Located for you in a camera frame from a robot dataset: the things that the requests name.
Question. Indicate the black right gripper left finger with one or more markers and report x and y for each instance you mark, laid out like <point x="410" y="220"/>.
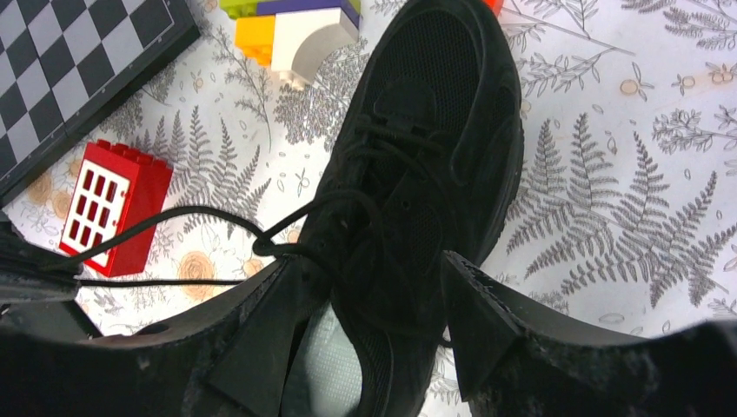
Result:
<point x="226" y="357"/>

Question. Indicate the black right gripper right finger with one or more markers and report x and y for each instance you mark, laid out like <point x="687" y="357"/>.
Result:
<point x="515" y="356"/>

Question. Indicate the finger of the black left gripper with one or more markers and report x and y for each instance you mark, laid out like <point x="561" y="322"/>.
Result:
<point x="63" y="320"/>
<point x="24" y="276"/>

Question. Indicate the black shoelace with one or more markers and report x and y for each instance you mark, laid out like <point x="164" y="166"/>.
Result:
<point x="184" y="256"/>

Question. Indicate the black sneaker shoe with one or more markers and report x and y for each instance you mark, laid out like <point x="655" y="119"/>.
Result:
<point x="427" y="161"/>

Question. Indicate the red toy calculator block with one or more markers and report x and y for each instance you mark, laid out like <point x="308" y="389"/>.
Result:
<point x="117" y="187"/>

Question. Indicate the black white chessboard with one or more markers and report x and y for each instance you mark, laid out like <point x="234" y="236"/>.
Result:
<point x="67" y="65"/>

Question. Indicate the multicolour toy brick stack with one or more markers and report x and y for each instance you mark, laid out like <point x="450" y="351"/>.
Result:
<point x="292" y="38"/>

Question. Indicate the small red cube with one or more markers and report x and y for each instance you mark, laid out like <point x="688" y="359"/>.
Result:
<point x="495" y="6"/>

